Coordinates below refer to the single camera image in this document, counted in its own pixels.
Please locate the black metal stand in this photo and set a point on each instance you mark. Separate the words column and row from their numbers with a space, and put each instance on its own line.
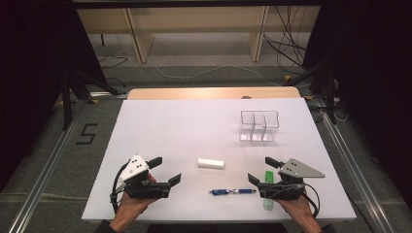
column 68, row 97
column 328, row 90

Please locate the beige wooden desk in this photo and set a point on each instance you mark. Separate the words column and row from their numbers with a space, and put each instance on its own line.
column 194, row 19

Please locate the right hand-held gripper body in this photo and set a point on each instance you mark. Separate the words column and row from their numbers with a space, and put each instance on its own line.
column 296, row 170

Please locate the short aluminium rail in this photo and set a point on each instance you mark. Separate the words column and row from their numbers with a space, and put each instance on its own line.
column 108, row 94

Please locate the person's left hand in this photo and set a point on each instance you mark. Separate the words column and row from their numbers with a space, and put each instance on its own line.
column 128, row 208

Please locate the green marker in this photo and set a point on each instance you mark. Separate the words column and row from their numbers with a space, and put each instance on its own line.
column 269, row 176

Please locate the clear plastic organizer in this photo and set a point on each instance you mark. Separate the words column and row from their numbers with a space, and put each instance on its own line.
column 259, row 126

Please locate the aluminium floor rail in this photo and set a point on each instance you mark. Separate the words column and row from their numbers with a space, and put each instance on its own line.
column 42, row 181
column 356, row 174

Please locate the person's dark clothing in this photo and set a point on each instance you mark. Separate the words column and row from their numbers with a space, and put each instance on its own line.
column 213, row 228

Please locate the white eraser block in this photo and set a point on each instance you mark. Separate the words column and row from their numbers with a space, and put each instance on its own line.
column 210, row 163

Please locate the person's right hand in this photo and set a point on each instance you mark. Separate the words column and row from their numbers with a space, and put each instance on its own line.
column 299, row 210

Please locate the blue pen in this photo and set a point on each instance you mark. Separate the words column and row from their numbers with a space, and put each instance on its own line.
column 226, row 191

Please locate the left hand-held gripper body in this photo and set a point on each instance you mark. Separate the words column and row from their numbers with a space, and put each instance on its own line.
column 136, row 168

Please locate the black curtain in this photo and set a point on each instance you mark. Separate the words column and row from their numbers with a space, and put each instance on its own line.
column 372, row 81
column 32, row 64

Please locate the light wooden table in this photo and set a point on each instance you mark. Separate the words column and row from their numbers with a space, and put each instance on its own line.
column 210, row 93

